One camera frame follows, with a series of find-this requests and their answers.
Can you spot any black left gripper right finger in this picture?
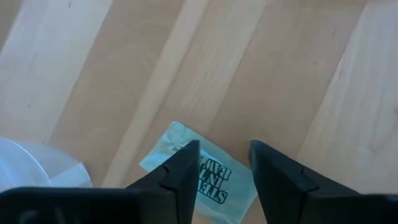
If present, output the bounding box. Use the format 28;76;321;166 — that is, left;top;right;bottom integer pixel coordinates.
249;139;358;224

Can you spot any clear plastic container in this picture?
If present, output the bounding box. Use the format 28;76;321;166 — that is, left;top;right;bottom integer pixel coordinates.
0;136;93;192

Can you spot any green stevia packet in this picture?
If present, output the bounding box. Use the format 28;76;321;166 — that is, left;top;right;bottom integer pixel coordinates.
139;121;258;224

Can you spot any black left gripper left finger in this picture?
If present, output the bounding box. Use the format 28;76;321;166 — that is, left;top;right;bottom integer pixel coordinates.
126;139;200;224

